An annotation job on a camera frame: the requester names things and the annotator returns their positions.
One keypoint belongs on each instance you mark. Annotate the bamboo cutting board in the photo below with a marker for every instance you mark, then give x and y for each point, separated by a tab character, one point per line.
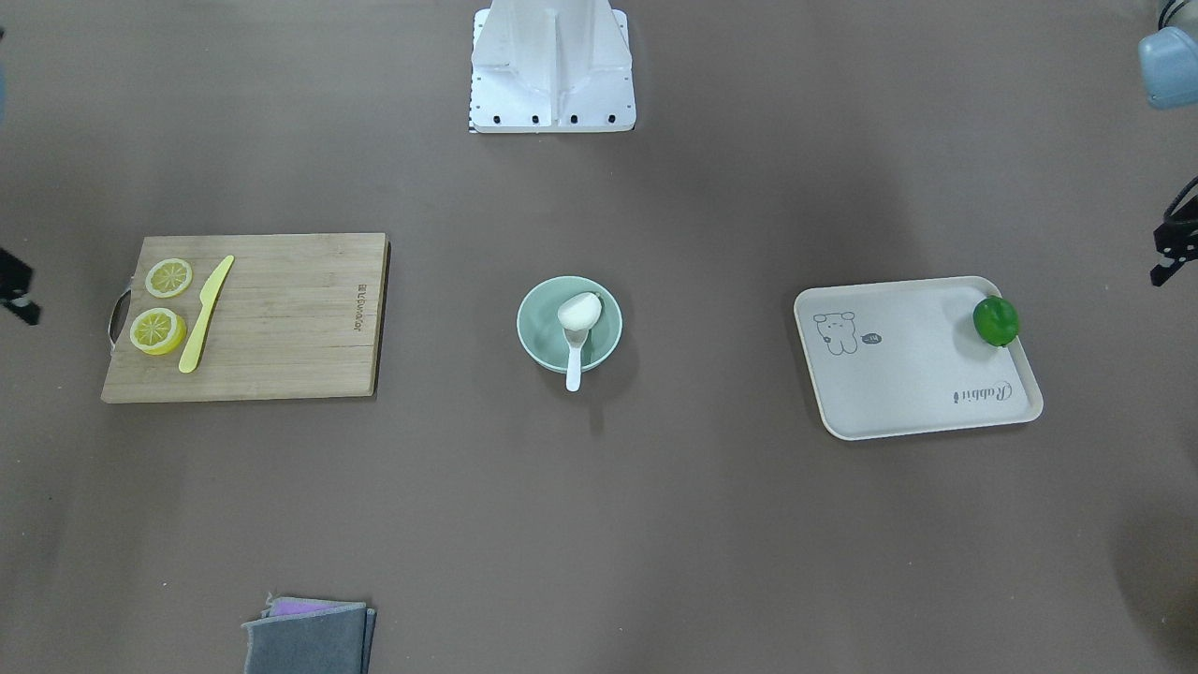
299	317

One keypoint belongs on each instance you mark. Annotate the green lime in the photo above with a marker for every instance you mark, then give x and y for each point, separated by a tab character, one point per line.
996	321

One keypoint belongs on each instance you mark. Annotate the thick lemon half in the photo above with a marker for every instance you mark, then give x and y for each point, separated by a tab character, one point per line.
158	331

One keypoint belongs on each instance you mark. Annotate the yellow plastic knife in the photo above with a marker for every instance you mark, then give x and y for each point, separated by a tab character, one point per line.
209	295

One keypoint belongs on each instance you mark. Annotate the beige rabbit tray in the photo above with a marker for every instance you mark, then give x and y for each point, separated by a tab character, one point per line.
903	357

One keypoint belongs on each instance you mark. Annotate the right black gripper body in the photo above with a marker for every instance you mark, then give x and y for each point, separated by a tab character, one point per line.
15	281

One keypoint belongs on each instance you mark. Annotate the white ceramic spoon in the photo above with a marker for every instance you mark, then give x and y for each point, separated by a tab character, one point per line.
575	340

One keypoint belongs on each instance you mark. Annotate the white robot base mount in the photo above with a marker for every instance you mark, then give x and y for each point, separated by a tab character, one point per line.
551	67

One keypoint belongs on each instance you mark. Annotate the mint green bowl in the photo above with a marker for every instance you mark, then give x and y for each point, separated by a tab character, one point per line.
541	334

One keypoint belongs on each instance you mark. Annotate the thin lemon slice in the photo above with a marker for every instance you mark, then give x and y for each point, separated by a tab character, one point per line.
169	278

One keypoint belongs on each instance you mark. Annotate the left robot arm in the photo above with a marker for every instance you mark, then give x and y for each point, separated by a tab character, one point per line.
1169	73

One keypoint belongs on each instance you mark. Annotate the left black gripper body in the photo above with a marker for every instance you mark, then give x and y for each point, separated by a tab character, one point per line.
1177	243

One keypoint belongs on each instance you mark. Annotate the grey folded cloth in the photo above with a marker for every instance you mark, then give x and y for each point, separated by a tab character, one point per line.
305	635

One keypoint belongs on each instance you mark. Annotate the white steamed bun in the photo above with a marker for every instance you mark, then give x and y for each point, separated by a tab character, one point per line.
581	312

